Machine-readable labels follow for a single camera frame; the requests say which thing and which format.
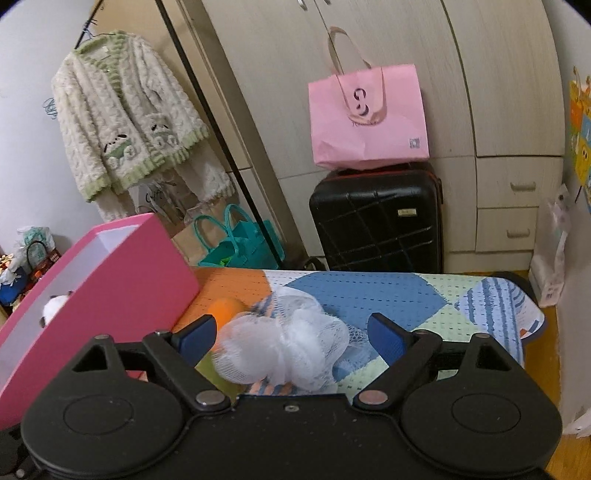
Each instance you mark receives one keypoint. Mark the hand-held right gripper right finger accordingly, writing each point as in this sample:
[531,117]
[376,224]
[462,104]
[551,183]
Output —
[388,339]

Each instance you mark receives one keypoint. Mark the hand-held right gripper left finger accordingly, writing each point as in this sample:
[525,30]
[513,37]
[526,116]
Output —
[198,340]

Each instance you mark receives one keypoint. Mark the pink storage box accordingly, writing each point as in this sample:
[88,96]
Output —
[138,286]

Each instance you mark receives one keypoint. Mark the white mesh bath sponge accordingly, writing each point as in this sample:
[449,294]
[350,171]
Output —
[286,341]

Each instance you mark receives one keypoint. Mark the white plush toy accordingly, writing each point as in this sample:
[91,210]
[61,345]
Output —
[55,308]

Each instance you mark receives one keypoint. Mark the patchwork blanket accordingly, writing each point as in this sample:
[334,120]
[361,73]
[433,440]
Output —
[378,290]

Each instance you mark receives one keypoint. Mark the brown paper bag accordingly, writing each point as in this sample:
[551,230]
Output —
[191,244]

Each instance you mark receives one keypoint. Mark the teal tote bag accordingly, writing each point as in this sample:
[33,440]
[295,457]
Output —
[244,244]

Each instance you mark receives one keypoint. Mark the black suitcase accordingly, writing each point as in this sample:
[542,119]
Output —
[374,221]

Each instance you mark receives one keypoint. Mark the white hanging plastic bag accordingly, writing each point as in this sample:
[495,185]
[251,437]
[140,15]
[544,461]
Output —
[549,258]

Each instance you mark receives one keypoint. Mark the black clothes rack pole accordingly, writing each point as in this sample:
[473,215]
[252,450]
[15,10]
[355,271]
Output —
[225,154]

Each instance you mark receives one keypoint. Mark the white crumpled plastic bag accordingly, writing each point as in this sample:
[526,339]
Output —
[34,235]

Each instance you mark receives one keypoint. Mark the blue bag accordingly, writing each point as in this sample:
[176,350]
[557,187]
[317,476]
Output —
[10,286]

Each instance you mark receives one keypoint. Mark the pink paper bag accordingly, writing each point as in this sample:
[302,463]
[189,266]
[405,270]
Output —
[369,124]

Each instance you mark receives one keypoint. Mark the fluffy cream and green cardigan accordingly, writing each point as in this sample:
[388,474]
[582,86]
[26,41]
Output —
[124,115]

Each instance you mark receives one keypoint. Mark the light wooden wardrobe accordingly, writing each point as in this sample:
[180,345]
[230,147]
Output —
[485,92]

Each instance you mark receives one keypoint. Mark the colourful printed hanging bag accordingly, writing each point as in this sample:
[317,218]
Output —
[581,138]

